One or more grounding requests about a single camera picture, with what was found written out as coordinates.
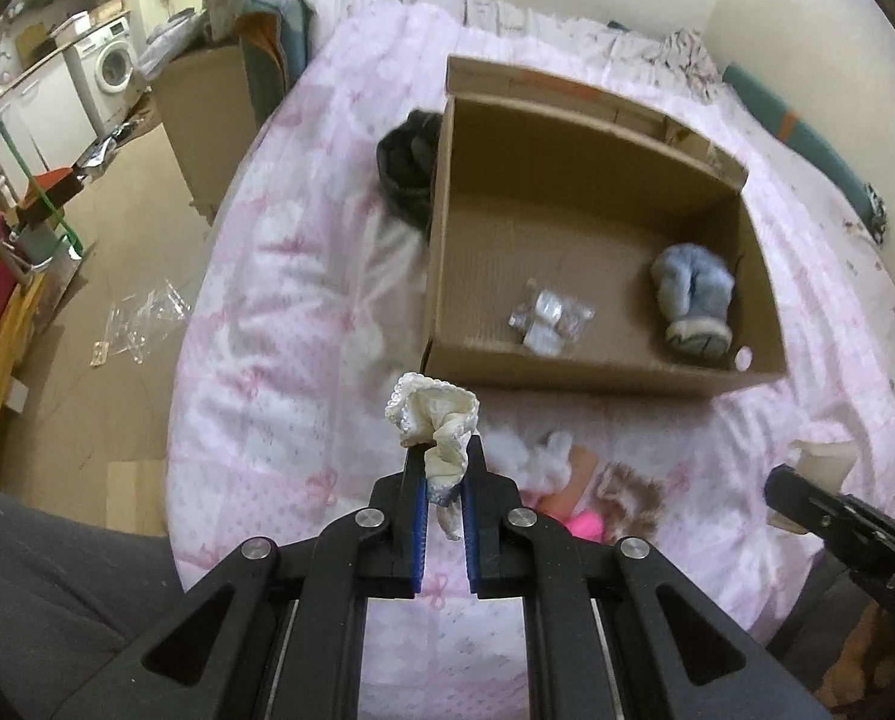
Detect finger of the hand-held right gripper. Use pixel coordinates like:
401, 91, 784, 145
764, 465, 869, 552

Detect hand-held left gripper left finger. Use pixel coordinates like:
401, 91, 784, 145
73, 446, 430, 720

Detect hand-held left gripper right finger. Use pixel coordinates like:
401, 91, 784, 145
458, 435, 831, 720

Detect cream lace sock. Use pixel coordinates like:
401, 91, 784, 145
385, 373, 482, 541

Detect white fluffy sock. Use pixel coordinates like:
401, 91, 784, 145
518, 430, 575, 492

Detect pink heart toy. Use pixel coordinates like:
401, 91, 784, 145
545, 506, 606, 545

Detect beige rubber piece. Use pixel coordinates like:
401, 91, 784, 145
537, 446, 606, 518

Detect brown fuzzy object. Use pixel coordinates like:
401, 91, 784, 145
818, 604, 895, 710

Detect blue fluffy scrunchie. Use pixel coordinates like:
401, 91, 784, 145
648, 242, 737, 368

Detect clear plastic packet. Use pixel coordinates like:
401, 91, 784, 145
506, 277, 597, 357

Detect pink patterned quilt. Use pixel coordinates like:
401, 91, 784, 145
164, 0, 895, 691

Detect black white patterned cloth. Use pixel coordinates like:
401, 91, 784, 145
863, 180, 891, 245

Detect clear plastic bags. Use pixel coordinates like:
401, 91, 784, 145
91, 277, 194, 368

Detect teal pillow with orange stripe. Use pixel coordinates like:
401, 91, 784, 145
721, 64, 879, 218

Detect dark striped cloth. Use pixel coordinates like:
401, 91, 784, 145
376, 109, 443, 241

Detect person's grey trouser leg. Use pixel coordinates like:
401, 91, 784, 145
0, 484, 216, 720

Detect crumpled floral cloth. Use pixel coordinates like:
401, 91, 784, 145
646, 26, 726, 98

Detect large cardboard box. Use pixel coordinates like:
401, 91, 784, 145
151, 41, 261, 226

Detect red brush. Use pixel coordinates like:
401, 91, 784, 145
16, 165, 89, 211

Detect green mop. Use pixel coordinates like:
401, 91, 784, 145
0, 60, 85, 256

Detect teal and orange blanket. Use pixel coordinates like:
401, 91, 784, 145
238, 0, 321, 113

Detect white washing machine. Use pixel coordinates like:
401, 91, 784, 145
73, 15, 143, 128

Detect white kitchen cabinet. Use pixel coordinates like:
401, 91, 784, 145
0, 52, 92, 173

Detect yellow wooden frame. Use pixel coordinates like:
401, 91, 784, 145
0, 247, 51, 485

